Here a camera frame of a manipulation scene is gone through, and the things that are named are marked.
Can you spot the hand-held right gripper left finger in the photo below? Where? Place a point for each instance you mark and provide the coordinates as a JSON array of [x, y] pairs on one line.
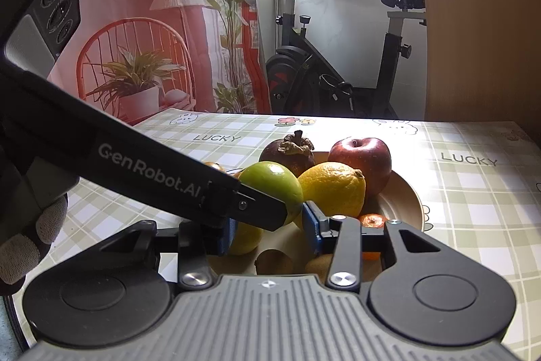
[[226, 238]]

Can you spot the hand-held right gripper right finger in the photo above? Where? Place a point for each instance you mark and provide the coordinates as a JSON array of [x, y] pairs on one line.
[[310, 228]]

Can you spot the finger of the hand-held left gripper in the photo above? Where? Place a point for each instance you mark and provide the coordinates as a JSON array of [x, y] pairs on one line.
[[270, 213]]

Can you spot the green round fruit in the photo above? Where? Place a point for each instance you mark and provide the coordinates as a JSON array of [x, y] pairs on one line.
[[270, 179]]

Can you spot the brown longan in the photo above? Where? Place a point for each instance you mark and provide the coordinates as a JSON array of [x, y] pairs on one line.
[[274, 263], [319, 268]]

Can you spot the yellow lemon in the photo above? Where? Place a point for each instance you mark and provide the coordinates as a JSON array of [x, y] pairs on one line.
[[334, 192]]

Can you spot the purple mangosteen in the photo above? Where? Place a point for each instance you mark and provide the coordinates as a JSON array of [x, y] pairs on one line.
[[283, 160]]

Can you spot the small orange mandarin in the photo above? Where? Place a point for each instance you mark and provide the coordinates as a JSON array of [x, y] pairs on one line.
[[372, 220]]

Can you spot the red apple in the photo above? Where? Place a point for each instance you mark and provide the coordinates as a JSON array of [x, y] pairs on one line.
[[359, 162]]

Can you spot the beige oval plate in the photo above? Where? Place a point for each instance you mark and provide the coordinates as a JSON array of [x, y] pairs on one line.
[[401, 200]]

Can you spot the person's left hand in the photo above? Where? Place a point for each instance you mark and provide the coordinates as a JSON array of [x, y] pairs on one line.
[[46, 225]]

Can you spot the black exercise bike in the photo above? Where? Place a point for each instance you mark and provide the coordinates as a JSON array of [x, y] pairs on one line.
[[296, 60]]

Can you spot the wooden panel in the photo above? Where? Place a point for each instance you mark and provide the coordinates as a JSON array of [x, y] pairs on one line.
[[477, 27]]

